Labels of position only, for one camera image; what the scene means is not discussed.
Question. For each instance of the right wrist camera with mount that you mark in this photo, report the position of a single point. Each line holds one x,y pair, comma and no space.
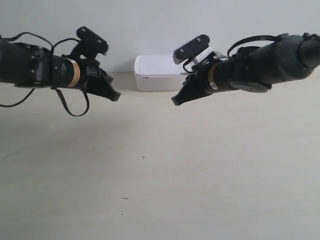
195,52

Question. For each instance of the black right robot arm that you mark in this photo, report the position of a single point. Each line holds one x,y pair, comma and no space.
253,64

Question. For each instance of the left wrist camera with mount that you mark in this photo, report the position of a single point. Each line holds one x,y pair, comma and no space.
90,45

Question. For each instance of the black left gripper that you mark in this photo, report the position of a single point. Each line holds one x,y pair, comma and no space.
85,74

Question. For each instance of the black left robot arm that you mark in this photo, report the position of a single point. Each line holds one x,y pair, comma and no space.
35,67

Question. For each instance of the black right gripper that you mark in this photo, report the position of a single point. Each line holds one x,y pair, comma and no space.
196,84

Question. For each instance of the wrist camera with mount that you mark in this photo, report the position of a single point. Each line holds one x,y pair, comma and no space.
90,45
195,52

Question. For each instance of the white lidded plastic container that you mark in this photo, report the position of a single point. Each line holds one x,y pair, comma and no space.
158,73

